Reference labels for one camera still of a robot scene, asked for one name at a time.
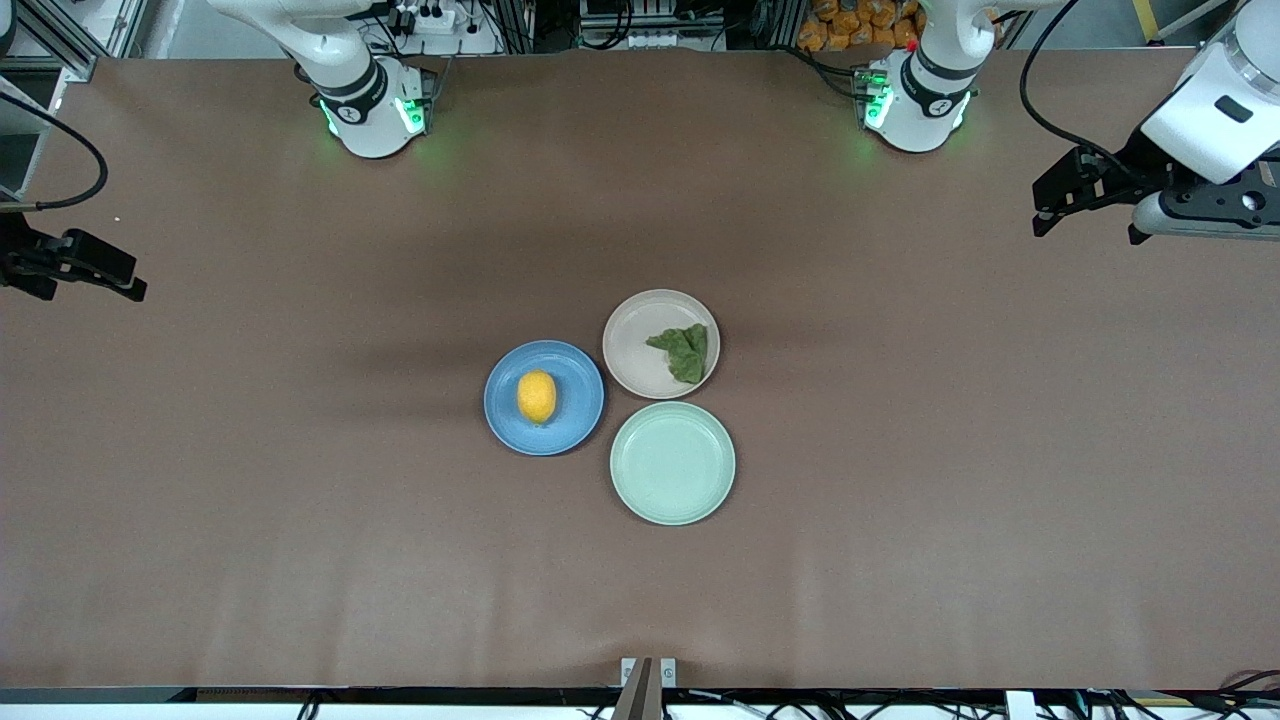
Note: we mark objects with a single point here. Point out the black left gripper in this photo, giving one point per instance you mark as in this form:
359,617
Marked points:
1137,168

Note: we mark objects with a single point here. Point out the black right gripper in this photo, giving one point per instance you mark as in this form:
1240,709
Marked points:
22,258

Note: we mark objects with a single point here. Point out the green lettuce leaf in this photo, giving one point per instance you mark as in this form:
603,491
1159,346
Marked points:
688,352

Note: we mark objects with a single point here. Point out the yellow lemon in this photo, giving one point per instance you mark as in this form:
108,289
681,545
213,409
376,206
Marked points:
537,397

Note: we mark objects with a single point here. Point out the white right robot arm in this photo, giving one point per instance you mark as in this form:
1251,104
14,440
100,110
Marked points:
365,95

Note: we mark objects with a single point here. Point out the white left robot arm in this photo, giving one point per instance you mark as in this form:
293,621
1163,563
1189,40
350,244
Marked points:
920,100

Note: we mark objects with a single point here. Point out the orange snack bag pile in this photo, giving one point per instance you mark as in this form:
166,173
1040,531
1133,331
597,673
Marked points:
850,25

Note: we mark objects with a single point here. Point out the white power strip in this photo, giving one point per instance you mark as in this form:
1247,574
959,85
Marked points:
425,15

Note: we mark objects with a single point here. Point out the beige plate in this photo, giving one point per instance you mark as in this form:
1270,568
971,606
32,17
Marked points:
635,345

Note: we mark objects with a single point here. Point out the blue plate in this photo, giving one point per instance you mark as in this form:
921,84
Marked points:
575,400

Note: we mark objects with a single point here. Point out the pale green plate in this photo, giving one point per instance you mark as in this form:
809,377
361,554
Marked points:
672,463

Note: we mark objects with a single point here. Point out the aluminium frame profile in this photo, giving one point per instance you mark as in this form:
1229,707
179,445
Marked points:
60,40

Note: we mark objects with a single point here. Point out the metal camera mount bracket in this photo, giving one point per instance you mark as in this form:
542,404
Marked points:
648,685

